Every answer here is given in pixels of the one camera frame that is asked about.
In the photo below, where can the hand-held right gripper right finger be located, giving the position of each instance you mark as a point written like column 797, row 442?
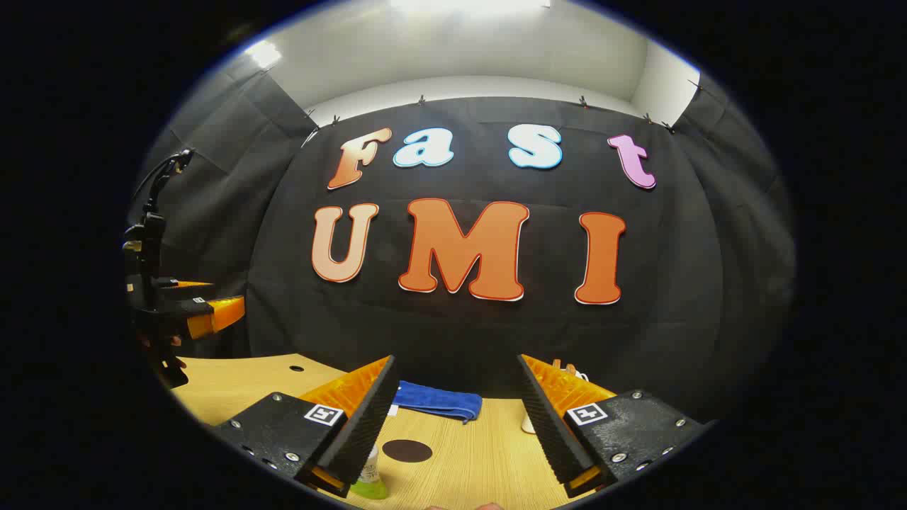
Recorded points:
column 549, row 418

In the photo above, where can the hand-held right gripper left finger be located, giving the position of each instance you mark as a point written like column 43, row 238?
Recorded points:
column 361, row 425

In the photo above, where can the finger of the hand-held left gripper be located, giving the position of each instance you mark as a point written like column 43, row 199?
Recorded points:
column 220, row 312
column 191, row 285

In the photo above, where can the dark brown round coaster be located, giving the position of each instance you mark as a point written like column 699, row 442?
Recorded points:
column 407, row 451

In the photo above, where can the clear water bottle green label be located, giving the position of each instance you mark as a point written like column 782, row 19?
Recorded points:
column 370, row 485

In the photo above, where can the cream toaster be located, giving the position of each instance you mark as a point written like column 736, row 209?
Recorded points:
column 528, row 425

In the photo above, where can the blue towel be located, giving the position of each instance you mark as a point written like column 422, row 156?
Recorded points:
column 439, row 400

